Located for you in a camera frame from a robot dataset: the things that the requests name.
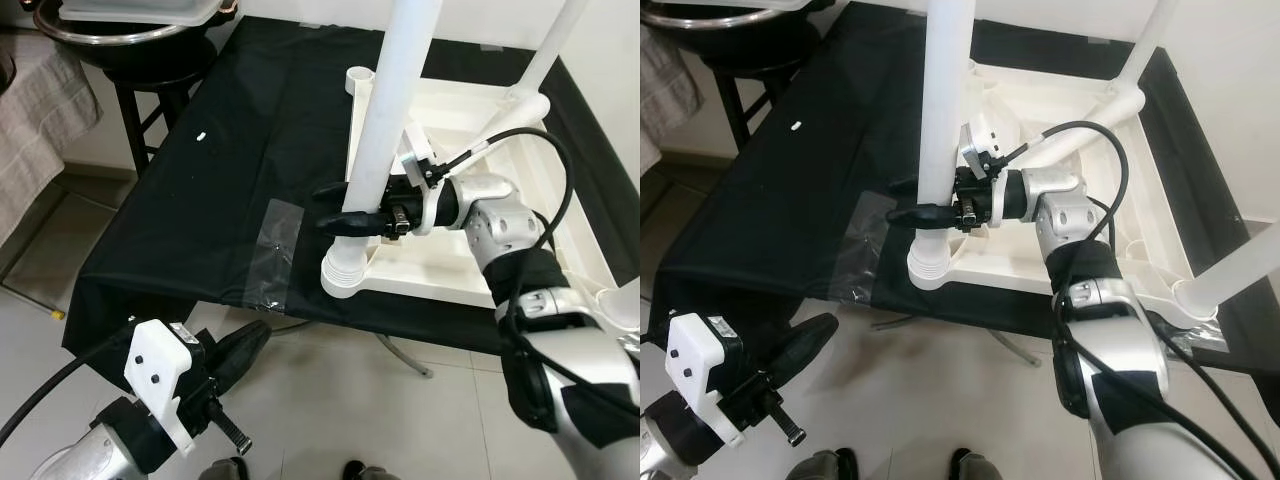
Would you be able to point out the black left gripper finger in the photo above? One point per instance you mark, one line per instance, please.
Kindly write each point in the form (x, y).
(240, 352)
(805, 345)

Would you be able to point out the white plastic table leg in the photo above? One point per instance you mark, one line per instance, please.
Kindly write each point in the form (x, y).
(520, 115)
(1090, 120)
(1230, 270)
(945, 100)
(390, 100)
(555, 50)
(1150, 40)

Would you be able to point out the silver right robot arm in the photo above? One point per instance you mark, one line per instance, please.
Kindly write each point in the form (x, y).
(560, 340)
(1130, 340)

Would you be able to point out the white plastic children table top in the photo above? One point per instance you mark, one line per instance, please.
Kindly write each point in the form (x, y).
(1150, 200)
(580, 200)

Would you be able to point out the dark grey left robot foot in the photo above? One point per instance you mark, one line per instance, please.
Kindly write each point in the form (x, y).
(225, 470)
(820, 468)

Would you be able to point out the dark grey robot foot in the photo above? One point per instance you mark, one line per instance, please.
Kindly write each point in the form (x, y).
(225, 470)
(368, 472)
(820, 468)
(972, 468)

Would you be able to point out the black table cloth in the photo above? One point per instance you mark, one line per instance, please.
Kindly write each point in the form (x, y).
(200, 220)
(780, 210)

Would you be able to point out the grey metal table leg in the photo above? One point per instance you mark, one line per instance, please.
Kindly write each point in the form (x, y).
(1012, 348)
(405, 357)

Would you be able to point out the dark grey right robot foot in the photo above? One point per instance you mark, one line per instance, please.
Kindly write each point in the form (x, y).
(972, 468)
(368, 472)

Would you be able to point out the black stool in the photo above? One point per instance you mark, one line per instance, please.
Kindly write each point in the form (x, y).
(735, 95)
(125, 110)

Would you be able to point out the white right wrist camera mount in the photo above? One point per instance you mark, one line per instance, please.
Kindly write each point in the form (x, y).
(418, 152)
(980, 145)

